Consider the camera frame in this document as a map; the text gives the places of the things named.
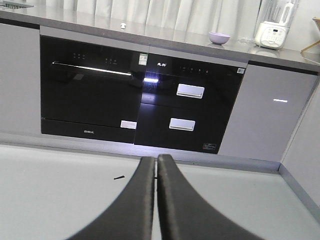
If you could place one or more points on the white curtain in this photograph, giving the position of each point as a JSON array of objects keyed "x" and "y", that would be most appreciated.
[{"x": 232, "y": 17}]

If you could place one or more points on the lilac plastic bowl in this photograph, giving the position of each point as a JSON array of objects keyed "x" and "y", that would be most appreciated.
[{"x": 218, "y": 38}]

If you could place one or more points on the grey cabinet door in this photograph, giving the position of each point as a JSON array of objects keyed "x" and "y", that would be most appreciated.
[{"x": 265, "y": 113}]

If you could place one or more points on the wooden rack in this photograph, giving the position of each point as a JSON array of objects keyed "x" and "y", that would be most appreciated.
[{"x": 314, "y": 36}]

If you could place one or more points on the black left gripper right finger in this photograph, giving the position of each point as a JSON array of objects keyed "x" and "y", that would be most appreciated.
[{"x": 185, "y": 215}]

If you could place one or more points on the white blender appliance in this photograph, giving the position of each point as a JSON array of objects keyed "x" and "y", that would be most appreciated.
[{"x": 273, "y": 27}]

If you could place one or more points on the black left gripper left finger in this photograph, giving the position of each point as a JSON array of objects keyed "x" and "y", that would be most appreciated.
[{"x": 130, "y": 216}]

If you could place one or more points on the clear plastic wrap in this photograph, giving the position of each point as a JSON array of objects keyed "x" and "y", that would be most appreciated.
[{"x": 246, "y": 40}]

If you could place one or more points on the black disinfection cabinet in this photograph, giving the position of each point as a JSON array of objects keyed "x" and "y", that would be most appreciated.
[{"x": 186, "y": 104}]

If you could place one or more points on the black tape strip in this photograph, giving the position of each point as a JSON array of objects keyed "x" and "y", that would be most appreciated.
[{"x": 119, "y": 177}]

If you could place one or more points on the black built-in dishwasher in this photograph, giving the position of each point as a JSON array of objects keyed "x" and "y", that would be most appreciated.
[{"x": 88, "y": 90}]

